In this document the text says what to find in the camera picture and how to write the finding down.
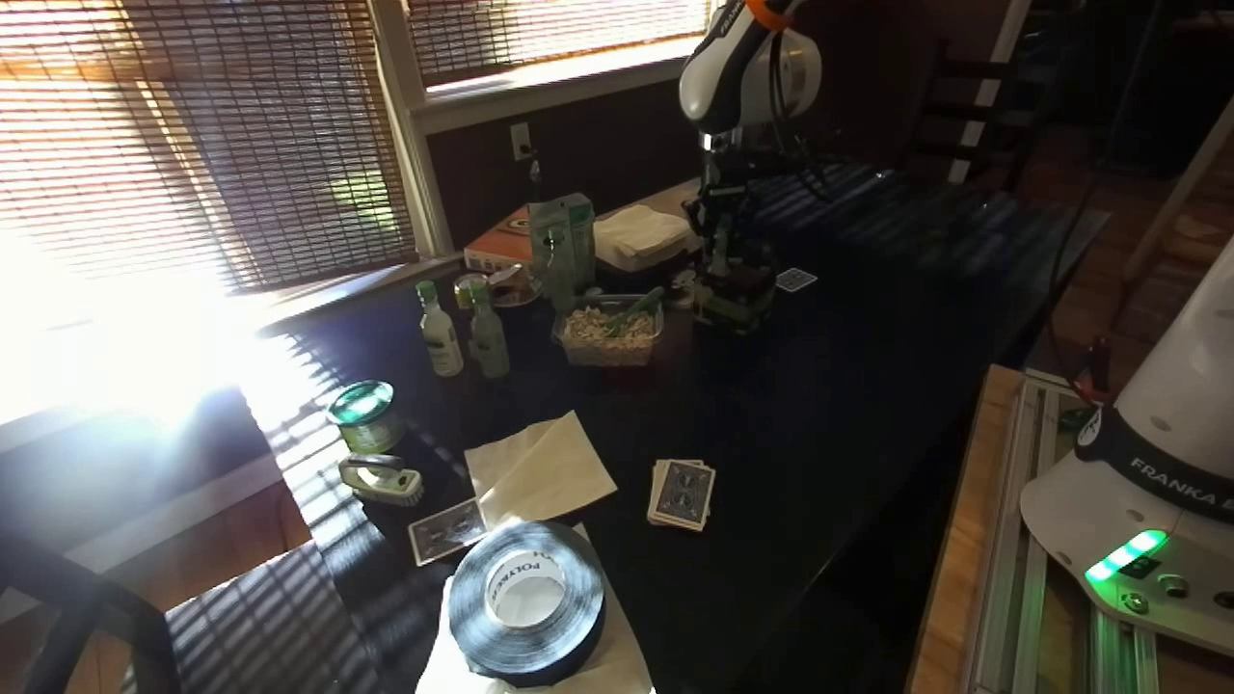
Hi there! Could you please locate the wide bamboo window blind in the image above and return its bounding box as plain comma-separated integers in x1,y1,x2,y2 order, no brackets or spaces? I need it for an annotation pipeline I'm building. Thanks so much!
0,0,420,305

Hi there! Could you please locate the dark green cardboard bottle package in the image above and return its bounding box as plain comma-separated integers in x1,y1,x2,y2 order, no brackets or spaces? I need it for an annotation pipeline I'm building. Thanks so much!
692,239,781,341

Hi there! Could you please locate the pale green carton box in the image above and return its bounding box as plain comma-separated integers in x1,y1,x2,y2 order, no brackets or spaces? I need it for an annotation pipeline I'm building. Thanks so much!
530,188,598,308

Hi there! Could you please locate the white tape dispenser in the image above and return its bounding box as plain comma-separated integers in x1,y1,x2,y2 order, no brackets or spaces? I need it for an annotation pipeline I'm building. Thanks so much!
337,452,430,510

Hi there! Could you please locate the beige paper sheet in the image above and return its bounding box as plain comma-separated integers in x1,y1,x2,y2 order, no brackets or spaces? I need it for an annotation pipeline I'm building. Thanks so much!
459,407,623,527

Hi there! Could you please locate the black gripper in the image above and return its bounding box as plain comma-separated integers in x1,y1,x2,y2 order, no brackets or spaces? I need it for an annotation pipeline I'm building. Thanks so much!
692,121,772,281

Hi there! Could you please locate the white slanted pole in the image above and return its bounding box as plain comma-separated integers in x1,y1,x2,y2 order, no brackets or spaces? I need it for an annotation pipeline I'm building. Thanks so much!
1116,111,1234,301

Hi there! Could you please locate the clear plastic food container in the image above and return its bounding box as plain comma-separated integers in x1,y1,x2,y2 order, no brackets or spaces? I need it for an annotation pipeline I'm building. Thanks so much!
551,290,671,375

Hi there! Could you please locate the orange snack package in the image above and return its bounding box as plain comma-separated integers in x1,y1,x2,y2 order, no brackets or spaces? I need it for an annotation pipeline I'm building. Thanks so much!
459,207,551,312

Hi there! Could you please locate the single blue playing card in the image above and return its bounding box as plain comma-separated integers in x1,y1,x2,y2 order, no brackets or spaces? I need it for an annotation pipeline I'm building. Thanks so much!
768,264,823,298
405,497,491,569

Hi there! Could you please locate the deck of blue playing cards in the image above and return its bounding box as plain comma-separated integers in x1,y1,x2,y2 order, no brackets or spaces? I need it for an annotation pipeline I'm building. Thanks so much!
643,454,722,535

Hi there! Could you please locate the green lidded glass jar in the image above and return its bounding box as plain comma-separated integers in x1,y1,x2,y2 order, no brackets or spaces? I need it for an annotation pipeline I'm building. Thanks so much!
323,375,405,459

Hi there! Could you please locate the dark ladderback chair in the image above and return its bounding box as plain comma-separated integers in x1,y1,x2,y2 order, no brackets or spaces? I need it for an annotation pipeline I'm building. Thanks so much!
898,0,1037,197

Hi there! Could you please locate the white bottle with green label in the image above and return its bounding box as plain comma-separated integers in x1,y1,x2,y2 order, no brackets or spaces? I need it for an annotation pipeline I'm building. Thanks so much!
414,279,468,382
454,269,518,384

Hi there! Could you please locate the dark chair with curved back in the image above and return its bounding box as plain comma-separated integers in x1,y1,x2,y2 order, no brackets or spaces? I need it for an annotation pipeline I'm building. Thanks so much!
0,527,186,694

